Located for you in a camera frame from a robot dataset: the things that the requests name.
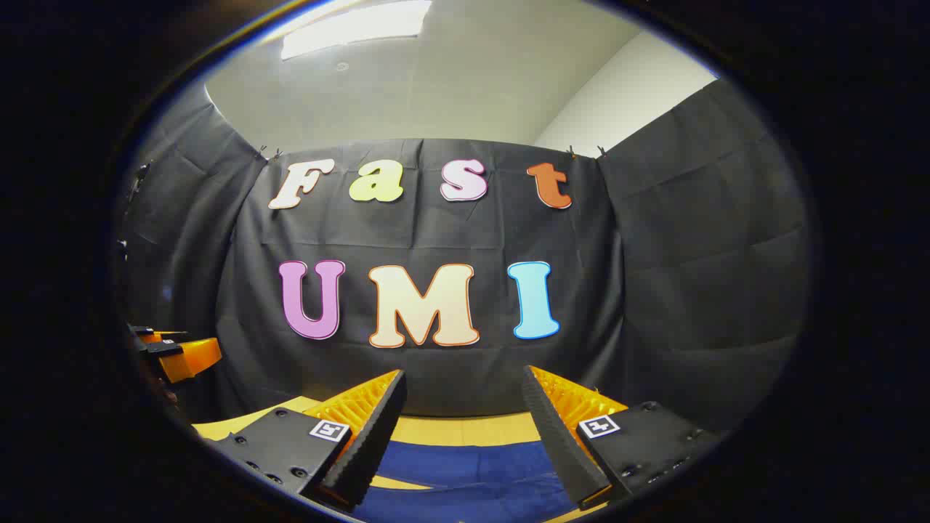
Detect black backdrop cloth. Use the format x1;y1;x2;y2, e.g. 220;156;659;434
113;76;814;437

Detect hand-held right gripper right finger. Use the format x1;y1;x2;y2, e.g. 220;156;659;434
521;365;721;511

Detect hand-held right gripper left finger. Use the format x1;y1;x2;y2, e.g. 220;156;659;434
209;369;408;509

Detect blue denim jeans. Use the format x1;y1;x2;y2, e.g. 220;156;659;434
352;439;582;523

